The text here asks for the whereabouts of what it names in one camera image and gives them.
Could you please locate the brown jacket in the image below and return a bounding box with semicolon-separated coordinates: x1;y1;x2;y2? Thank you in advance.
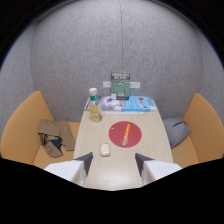
36;118;77;159

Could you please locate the grey white magazine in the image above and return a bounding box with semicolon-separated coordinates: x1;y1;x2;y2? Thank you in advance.
83;95;145;116

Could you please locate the grey bag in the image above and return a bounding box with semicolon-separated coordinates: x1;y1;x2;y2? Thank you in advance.
162;116;192;150

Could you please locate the white wall socket panel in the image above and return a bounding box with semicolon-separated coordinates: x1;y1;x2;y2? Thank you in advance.
102;80;142;90

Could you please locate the blue book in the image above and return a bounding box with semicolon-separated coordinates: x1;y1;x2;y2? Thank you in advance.
120;95;158;113

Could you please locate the orange bench seat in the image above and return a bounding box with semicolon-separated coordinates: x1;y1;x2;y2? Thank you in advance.
170;92;224;170
0;90;81;170

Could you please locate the orange utility knife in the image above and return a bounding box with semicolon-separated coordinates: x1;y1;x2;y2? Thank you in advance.
121;123;132;147

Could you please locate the small white case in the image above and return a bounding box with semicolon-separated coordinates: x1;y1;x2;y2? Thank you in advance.
100;143;112;158

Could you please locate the bottle with yellow liquid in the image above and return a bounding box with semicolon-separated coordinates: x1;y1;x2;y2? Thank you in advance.
88;87;103;124

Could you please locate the round red mat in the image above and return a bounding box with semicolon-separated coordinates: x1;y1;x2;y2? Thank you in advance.
108;120;143;149

